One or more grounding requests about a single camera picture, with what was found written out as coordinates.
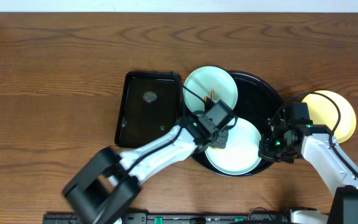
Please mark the light blue plate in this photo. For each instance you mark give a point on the light blue plate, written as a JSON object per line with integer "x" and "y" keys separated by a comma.
{"x": 209, "y": 82}
{"x": 240, "y": 155}

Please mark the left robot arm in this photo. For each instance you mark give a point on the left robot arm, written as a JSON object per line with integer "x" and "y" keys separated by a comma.
{"x": 104, "y": 188}

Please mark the yellow plate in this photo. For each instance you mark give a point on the yellow plate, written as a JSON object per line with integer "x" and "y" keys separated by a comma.
{"x": 322, "y": 111}

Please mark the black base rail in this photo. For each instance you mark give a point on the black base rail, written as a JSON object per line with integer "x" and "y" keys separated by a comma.
{"x": 143, "y": 218}

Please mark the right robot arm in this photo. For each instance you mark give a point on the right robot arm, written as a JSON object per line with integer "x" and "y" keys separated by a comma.
{"x": 315, "y": 143}

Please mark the black rectangular water tray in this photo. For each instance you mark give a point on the black rectangular water tray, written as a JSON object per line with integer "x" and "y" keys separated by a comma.
{"x": 150, "y": 106}

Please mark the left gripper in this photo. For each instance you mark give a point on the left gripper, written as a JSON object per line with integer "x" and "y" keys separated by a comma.
{"x": 219, "y": 139}

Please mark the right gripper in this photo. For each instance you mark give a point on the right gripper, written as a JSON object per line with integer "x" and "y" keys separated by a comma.
{"x": 265, "y": 150}

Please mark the light blue plate top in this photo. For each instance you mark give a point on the light blue plate top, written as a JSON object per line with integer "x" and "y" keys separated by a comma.
{"x": 209, "y": 82}

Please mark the black round tray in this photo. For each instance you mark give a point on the black round tray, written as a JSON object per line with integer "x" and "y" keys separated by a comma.
{"x": 257, "y": 102}

